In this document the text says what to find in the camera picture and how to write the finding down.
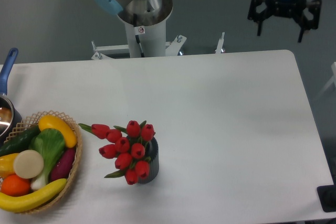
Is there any black device at table edge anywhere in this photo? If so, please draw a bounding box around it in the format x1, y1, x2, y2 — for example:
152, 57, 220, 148
317, 185, 336, 212

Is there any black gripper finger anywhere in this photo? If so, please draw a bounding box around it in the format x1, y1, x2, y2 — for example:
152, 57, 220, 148
247, 0, 274, 37
297, 0, 323, 44

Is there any blue handled saucepan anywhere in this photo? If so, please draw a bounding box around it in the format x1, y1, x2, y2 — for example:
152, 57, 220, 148
1, 48, 22, 145

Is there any green bok choy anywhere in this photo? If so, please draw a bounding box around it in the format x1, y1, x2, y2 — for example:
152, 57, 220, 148
29, 129, 65, 191

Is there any purple sweet potato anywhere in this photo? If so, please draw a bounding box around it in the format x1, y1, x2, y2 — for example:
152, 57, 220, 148
49, 148, 76, 182

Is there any green cucumber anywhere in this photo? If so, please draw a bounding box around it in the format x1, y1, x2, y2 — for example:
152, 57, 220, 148
1, 125, 40, 156

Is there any dark ribbed vase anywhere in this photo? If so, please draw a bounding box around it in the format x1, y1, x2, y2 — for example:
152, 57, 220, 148
125, 138, 160, 185

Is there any beige round disc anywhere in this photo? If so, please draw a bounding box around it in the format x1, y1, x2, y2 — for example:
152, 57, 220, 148
13, 150, 44, 179

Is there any yellow banana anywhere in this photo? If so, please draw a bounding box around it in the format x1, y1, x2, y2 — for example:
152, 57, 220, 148
1, 178, 67, 213

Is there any woven wicker basket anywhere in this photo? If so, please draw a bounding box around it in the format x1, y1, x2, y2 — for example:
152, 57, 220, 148
5, 111, 82, 214

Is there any orange fruit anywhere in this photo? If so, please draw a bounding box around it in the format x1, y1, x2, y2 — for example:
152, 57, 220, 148
1, 174, 30, 197

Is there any yellow bell pepper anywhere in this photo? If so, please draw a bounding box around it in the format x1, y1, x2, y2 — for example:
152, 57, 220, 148
0, 153, 18, 178

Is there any white stand at right edge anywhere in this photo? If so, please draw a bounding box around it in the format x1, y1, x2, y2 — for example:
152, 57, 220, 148
320, 62, 336, 94

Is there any red tulip bouquet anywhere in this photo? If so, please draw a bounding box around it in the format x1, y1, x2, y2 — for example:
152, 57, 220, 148
79, 120, 155, 180

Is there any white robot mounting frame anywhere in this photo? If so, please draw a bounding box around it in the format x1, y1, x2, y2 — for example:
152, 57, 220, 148
90, 18, 226, 60

